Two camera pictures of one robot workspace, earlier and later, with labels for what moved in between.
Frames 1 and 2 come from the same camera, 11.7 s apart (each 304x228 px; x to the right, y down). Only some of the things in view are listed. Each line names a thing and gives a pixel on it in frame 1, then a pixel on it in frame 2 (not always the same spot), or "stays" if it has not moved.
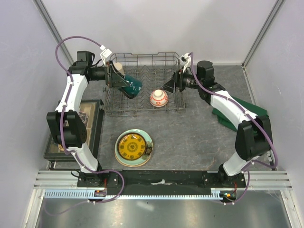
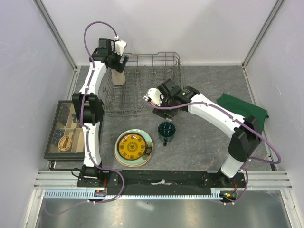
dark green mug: (134, 88) → (166, 132)
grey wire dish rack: (154, 72) stays
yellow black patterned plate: (132, 146) stays
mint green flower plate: (148, 150) stays
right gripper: (178, 77) → (161, 112)
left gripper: (113, 80) → (118, 66)
